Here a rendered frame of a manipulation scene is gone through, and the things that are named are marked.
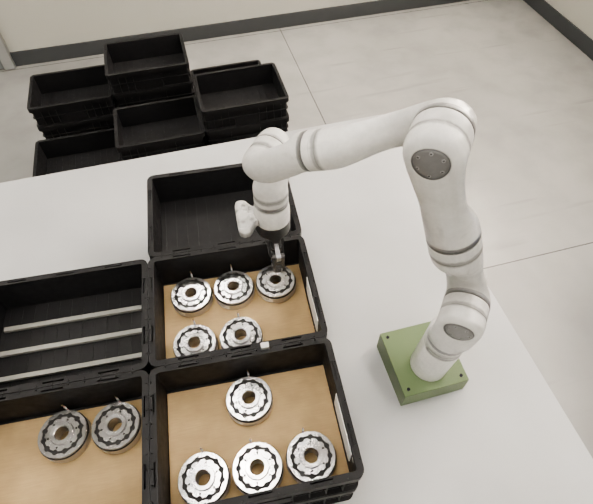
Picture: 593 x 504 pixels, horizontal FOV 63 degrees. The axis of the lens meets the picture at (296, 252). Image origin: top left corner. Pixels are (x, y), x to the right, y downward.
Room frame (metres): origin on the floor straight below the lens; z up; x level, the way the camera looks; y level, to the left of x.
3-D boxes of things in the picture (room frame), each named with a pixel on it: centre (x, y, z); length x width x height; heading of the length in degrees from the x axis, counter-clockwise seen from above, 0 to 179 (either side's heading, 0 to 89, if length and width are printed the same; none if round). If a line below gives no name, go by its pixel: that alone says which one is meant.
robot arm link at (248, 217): (0.66, 0.07, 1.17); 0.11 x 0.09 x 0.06; 101
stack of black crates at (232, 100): (1.95, 0.25, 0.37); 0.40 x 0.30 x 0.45; 104
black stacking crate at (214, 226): (0.90, 0.21, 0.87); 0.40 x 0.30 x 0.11; 100
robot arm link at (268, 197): (0.67, 0.05, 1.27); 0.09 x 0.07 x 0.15; 156
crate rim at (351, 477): (0.31, 0.10, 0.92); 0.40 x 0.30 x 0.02; 100
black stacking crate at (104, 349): (0.54, 0.54, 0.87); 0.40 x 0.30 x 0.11; 100
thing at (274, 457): (0.24, 0.08, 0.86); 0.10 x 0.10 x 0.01
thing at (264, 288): (0.69, 0.05, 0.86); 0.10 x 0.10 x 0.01
